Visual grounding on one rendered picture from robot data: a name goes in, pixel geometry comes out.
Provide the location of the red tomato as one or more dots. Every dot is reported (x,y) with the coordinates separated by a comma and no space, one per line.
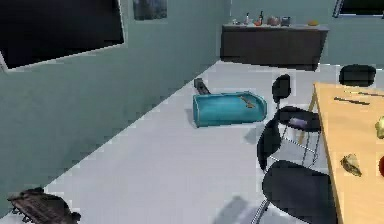
(382,166)

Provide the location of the small black floor box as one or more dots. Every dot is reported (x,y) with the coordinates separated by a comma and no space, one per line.
(201,86)

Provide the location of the teal pet bed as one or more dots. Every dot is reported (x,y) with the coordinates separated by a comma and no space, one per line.
(226,110)

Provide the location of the small brown stick toy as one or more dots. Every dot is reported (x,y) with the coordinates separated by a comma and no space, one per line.
(247,102)

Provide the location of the dark brown sideboard cabinet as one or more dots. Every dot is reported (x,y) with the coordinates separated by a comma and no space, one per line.
(271,46)

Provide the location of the black metal-legged chair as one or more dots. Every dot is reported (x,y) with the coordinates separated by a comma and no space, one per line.
(300,118)
(298,191)
(357,75)

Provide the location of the pale small bottle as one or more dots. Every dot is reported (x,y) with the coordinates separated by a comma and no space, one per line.
(247,19)

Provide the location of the red small bowl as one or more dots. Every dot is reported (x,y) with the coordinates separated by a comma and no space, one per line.
(257,23)

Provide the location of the dark bottle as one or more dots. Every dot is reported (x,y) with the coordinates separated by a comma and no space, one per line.
(261,17)

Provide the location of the pink round kettle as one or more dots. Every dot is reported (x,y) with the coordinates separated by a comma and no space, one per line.
(273,21)

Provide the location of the grey pot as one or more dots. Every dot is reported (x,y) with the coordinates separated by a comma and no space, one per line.
(285,21)

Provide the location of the orange round fruit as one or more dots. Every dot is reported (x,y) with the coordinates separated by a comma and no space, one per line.
(312,22)

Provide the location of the thin black stick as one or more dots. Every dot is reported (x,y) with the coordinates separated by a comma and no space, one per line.
(365,93)
(351,101)

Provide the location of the olive crumpled lump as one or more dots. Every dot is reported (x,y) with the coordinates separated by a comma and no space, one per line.
(351,164)

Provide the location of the light wooden dining table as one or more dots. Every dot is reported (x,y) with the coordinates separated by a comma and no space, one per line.
(356,146)

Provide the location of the dark ribbed floor object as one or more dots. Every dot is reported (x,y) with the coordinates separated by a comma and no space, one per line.
(41,208)

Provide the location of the pale green lettuce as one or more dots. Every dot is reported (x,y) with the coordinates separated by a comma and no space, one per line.
(380,127)

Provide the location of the dark framed wall picture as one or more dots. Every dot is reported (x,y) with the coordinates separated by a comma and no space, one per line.
(150,8)

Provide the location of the black wall window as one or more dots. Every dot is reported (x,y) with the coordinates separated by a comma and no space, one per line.
(60,26)

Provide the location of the black window with white frame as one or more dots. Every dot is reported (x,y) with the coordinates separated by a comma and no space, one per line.
(361,6)

